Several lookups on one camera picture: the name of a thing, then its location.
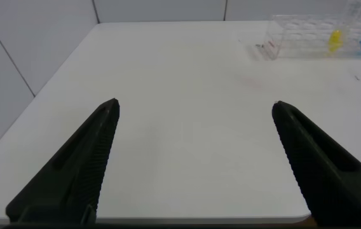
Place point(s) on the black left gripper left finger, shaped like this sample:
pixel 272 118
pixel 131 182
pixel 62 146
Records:
pixel 72 171

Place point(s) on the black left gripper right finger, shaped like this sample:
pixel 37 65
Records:
pixel 333 178

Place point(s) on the test tube with yellow pigment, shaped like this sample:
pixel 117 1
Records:
pixel 335 39

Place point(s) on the clear acrylic test tube rack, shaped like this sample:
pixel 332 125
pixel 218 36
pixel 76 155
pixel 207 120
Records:
pixel 304 35

